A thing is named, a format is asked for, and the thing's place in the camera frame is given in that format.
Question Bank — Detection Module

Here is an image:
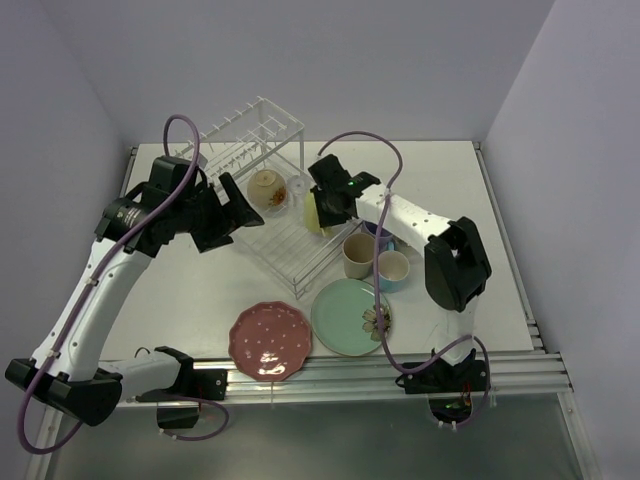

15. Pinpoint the clear faceted drinking glass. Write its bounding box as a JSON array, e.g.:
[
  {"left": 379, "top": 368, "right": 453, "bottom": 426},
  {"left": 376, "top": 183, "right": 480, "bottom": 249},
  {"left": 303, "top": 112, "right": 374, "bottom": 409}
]
[{"left": 287, "top": 175, "right": 310, "bottom": 196}]

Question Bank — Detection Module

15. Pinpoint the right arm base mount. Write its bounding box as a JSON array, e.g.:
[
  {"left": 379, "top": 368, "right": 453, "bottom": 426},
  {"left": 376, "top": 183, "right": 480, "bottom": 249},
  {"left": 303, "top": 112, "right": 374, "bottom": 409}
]
[{"left": 395, "top": 348, "right": 491, "bottom": 431}]

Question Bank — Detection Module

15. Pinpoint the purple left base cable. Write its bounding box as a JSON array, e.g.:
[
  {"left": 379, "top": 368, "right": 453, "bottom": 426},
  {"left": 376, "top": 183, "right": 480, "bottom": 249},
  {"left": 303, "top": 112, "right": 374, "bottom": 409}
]
[{"left": 159, "top": 394, "right": 230, "bottom": 443}]

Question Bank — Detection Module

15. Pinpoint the light blue mug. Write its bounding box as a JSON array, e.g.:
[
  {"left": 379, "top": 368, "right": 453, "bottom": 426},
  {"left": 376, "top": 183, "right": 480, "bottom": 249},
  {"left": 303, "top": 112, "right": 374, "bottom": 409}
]
[{"left": 377, "top": 250, "right": 410, "bottom": 292}]

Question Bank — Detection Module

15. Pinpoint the white wire dish rack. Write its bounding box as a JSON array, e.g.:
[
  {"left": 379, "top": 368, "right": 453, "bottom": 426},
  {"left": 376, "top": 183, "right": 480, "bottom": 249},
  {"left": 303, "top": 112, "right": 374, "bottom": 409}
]
[{"left": 167, "top": 95, "right": 366, "bottom": 301}]

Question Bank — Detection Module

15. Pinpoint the beige floral ceramic bowl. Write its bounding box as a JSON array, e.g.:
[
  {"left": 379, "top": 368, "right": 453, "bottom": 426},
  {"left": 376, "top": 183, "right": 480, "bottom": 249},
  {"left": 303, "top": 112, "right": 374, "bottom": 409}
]
[{"left": 247, "top": 169, "right": 287, "bottom": 211}]

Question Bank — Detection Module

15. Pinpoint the beige cup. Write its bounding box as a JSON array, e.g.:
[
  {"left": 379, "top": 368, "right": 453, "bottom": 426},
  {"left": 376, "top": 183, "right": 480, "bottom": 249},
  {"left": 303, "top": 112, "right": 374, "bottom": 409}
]
[{"left": 342, "top": 233, "right": 375, "bottom": 280}]

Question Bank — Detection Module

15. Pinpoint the pale yellow mug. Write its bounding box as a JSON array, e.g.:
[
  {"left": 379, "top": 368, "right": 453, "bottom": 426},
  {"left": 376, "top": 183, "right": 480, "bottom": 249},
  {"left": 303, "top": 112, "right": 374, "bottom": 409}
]
[{"left": 303, "top": 192, "right": 334, "bottom": 238}]

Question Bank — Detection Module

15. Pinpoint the pink polka dot plate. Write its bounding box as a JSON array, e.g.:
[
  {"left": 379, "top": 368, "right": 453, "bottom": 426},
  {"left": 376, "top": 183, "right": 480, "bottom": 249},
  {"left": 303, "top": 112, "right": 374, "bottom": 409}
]
[{"left": 228, "top": 301, "right": 312, "bottom": 383}]

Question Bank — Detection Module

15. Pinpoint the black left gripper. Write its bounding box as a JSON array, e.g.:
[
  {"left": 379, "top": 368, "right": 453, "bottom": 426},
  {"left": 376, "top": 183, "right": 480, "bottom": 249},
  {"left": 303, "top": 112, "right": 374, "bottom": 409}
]
[{"left": 172, "top": 173, "right": 263, "bottom": 253}]

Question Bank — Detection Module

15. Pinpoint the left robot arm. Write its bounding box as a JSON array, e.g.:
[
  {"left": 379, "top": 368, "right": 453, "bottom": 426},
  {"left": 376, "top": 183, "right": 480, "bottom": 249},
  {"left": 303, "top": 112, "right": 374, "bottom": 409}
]
[{"left": 5, "top": 156, "right": 264, "bottom": 426}]

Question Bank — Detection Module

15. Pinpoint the lavender cup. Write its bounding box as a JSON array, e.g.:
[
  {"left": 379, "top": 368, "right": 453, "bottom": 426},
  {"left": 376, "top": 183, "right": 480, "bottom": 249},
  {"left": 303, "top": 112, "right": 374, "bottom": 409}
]
[{"left": 362, "top": 221, "right": 396, "bottom": 252}]

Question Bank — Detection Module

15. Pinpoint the mint green floral plate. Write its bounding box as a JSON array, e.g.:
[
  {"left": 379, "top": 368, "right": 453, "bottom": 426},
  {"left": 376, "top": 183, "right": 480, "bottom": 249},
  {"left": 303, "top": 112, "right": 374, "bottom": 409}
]
[{"left": 311, "top": 278, "right": 381, "bottom": 357}]

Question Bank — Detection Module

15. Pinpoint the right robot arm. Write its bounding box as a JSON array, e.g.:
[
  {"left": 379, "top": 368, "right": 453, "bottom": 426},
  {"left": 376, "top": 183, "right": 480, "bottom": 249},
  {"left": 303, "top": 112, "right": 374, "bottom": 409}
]
[{"left": 309, "top": 154, "right": 492, "bottom": 390}]

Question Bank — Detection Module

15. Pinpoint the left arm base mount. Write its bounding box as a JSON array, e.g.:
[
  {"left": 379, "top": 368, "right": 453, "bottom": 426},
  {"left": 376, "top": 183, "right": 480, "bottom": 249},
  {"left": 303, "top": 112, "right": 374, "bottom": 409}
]
[{"left": 135, "top": 369, "right": 229, "bottom": 435}]

